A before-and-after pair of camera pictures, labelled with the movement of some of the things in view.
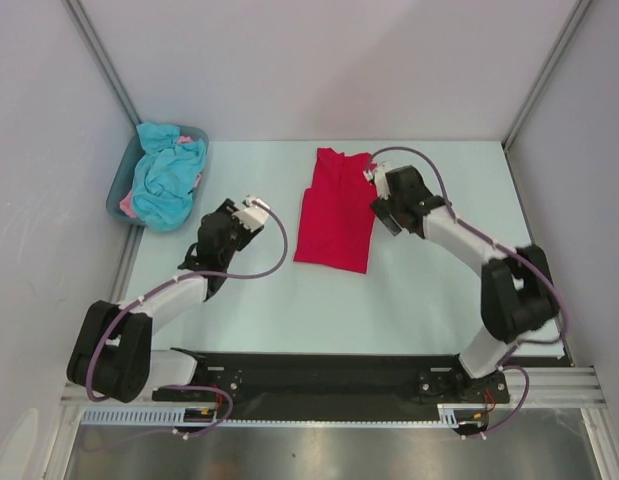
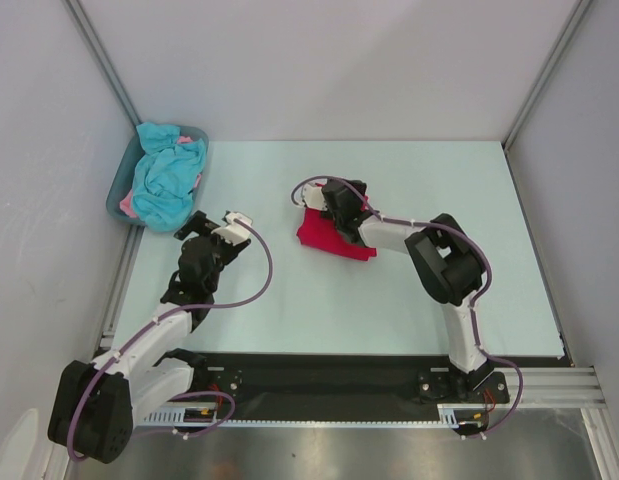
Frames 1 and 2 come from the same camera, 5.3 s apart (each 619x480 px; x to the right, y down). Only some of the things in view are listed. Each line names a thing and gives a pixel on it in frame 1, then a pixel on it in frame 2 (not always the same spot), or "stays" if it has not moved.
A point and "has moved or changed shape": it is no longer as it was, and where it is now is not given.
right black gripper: x=389 y=210 to x=334 y=198
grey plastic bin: x=124 y=180 stays
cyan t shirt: x=166 y=175 stays
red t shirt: x=337 y=213 has moved or changed shape
